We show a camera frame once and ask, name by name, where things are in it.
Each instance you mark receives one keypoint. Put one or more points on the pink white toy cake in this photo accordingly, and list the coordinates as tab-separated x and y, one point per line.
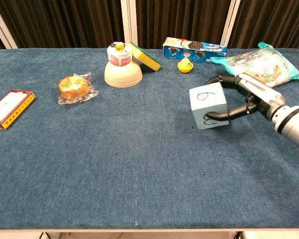
119	54

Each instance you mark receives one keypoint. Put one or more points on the white frame post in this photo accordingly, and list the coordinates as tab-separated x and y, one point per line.
2	27
128	22
230	22

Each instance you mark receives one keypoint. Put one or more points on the white yellow flat box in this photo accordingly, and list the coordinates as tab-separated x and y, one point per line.
10	109

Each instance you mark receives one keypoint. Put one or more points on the teal clear snack bag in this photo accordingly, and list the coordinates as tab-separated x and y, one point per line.
261	64

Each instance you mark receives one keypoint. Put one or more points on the yellow green sponge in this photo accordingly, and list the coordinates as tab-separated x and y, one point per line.
145	58

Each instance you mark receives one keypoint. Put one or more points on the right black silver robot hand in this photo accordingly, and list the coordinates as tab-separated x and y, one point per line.
261	94

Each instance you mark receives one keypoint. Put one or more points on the wrapped round bread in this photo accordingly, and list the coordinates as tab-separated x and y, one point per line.
73	87

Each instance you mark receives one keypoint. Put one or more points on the blue cookie box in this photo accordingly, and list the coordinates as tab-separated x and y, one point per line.
194	51

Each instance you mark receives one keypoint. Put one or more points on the yellow rubber duck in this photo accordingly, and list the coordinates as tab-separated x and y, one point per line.
185	66

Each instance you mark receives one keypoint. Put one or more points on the blue table cloth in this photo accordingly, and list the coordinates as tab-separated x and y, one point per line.
114	161

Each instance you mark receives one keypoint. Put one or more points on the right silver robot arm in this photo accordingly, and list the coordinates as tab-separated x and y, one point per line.
292	124

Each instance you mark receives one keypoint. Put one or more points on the light blue number cube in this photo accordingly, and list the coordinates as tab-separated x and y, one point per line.
208	99

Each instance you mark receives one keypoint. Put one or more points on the beige upturned bowl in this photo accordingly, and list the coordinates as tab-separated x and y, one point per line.
123	76

